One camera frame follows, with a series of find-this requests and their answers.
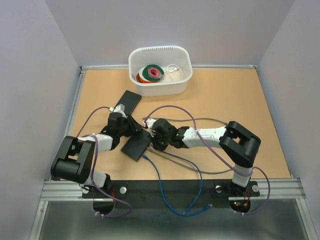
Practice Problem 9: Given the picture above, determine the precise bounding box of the black network switch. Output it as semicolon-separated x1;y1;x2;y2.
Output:
121;129;151;162
115;90;142;115

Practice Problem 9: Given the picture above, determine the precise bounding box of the dark blue ethernet cable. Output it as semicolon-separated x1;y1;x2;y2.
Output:
159;149;204;215

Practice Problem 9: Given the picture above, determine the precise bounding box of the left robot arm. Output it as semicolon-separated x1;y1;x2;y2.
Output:
50;112;143;197

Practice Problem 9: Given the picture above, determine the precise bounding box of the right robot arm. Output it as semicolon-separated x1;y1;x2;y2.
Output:
144;118;261;195

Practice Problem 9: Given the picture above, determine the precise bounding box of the white plastic bin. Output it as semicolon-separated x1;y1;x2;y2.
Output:
128;45;193;97

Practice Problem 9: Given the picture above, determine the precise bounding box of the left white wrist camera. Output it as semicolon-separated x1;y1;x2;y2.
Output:
109;103;127;118

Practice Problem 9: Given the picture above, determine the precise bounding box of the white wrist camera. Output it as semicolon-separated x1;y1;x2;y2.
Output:
142;118;156;129
109;103;127;118

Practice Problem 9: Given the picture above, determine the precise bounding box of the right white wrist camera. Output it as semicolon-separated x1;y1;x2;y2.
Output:
142;118;156;129

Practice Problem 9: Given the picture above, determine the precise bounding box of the orange coiled cable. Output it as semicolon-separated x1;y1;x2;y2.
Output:
136;72;161;85

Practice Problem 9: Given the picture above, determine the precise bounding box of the pink coiled cable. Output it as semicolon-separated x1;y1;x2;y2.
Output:
148;67;162;79

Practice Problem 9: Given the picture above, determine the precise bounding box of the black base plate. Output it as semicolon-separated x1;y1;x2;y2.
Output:
82;179;261;211

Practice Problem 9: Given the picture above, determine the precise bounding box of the white usb cable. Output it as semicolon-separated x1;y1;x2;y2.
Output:
162;64;185;83

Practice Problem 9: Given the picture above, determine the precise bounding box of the aluminium table frame rail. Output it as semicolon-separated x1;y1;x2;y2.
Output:
46;69;305;207

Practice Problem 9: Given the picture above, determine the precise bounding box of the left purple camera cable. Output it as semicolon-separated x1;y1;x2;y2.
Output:
76;106;133;219

